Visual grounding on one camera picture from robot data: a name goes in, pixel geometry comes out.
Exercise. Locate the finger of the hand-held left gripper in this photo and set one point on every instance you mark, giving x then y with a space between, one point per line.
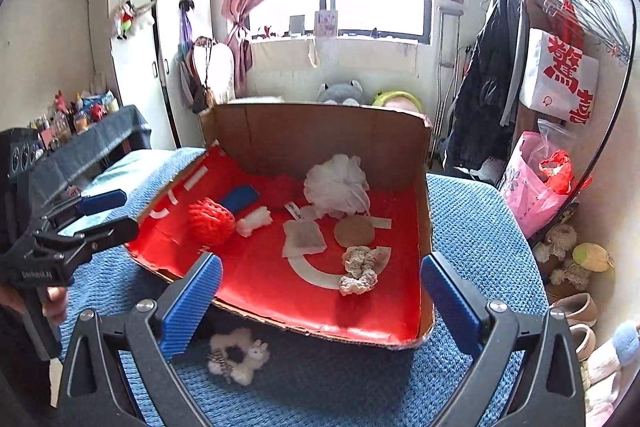
100 234
102 202

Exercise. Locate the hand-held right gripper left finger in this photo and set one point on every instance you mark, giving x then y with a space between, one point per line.
192 302

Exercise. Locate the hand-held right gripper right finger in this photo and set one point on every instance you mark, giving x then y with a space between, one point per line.
450 298

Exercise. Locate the red mesh bath pouf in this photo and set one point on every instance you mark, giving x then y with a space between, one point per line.
210 223

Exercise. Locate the cream crochet scrunchie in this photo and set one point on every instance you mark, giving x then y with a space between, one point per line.
361 269

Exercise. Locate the blue towel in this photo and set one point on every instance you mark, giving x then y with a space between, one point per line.
240 199

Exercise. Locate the small white towel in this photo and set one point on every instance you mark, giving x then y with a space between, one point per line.
302 239

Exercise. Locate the brown cardboard box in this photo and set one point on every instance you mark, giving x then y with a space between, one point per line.
325 132

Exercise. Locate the person's left forearm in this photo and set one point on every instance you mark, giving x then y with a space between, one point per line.
20 357

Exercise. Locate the person's left hand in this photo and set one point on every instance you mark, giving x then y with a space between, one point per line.
56 303

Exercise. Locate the teal bed sheet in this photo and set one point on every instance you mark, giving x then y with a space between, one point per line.
125 168

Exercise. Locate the desk with dark cloth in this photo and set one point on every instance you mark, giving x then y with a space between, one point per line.
95 142

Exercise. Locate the fluffy white scrunchie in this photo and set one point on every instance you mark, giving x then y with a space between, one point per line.
245 357

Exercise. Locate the red printed box liner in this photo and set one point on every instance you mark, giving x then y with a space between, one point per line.
280 292

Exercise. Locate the group of bottles and toys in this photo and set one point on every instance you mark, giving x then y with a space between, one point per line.
75 114

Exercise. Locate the brown teddy bear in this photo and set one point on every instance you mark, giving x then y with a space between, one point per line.
557 257

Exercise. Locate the pink plastic bag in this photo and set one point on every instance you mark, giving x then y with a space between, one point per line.
525 197

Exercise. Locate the beige slipper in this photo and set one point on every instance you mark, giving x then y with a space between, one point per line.
577 309
582 342

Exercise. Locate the white wardrobe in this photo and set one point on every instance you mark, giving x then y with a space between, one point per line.
137 72

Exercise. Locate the small white tag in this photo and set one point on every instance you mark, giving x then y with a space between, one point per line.
292 210

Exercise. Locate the yellow green plush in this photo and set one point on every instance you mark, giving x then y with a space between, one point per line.
592 257

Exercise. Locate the white mesh bath pouf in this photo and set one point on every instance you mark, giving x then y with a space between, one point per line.
335 184

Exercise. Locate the red plastic bag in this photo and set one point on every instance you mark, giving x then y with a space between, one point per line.
560 172

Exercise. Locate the hanging beige bag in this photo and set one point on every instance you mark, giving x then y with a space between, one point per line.
212 72

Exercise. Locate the blue and white plush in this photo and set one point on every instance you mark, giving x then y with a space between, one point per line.
617 367

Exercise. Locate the hanging plush toy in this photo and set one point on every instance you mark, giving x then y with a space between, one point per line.
127 14

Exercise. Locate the clear zip bag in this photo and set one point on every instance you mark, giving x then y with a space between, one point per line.
557 132

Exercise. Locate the green frog plush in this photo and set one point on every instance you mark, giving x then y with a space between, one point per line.
397 101

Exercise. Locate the hanging dark clothes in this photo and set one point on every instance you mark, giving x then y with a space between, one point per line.
485 97

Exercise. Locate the metal crutches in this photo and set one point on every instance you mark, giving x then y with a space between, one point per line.
445 72

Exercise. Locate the grey plush toy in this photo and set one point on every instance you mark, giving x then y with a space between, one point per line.
340 93

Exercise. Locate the small red plant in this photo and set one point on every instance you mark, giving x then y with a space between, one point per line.
265 32

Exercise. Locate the white red-print paper bag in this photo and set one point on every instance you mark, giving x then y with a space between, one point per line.
550 82

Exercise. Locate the windowsill picture card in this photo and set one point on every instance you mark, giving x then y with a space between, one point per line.
326 23

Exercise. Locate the black clothes rack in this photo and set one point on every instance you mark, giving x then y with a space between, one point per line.
622 57

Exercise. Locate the small grey frame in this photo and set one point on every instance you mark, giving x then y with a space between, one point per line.
297 25

